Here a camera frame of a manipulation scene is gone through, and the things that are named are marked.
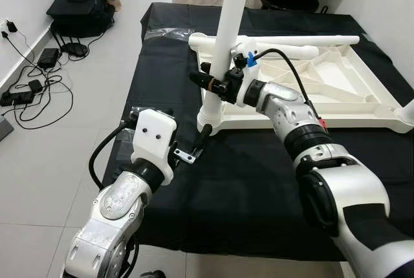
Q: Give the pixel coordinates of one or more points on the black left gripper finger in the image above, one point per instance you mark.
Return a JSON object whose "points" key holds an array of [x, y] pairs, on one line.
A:
{"points": [[202, 137], [162, 110]]}

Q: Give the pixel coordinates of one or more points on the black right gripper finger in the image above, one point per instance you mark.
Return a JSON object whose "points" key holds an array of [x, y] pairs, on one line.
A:
{"points": [[206, 83]]}

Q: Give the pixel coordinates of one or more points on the white plastic children table top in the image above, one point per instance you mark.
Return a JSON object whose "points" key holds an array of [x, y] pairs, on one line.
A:
{"points": [[343, 77]]}

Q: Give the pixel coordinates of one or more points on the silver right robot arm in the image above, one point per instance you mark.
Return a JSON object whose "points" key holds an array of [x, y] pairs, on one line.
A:
{"points": [[349, 194]]}

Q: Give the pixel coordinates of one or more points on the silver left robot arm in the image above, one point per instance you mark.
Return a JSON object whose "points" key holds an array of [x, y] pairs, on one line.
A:
{"points": [[116, 213]]}

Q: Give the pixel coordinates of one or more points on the black tablecloth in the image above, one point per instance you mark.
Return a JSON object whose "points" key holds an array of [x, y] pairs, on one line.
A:
{"points": [[226, 194]]}

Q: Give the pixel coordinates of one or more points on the black stand base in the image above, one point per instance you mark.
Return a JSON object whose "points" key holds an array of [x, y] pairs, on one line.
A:
{"points": [[74, 48]]}

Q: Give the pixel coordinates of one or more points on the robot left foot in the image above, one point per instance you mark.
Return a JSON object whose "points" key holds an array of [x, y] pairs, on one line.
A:
{"points": [[152, 273]]}

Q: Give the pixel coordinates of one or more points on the black fabric case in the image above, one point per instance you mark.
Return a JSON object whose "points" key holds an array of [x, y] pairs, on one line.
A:
{"points": [[81, 10]]}

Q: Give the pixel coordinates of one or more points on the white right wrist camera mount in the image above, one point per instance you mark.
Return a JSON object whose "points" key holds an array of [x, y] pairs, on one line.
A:
{"points": [[242, 58]]}

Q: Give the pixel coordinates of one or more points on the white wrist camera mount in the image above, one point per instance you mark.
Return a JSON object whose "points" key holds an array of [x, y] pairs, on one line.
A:
{"points": [[242, 58], [154, 142]]}

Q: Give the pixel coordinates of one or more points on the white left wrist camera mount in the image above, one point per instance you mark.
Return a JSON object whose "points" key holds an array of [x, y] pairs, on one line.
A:
{"points": [[154, 142]]}

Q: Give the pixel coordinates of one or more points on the black wall plug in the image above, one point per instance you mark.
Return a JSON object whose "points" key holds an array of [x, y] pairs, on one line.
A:
{"points": [[11, 26]]}

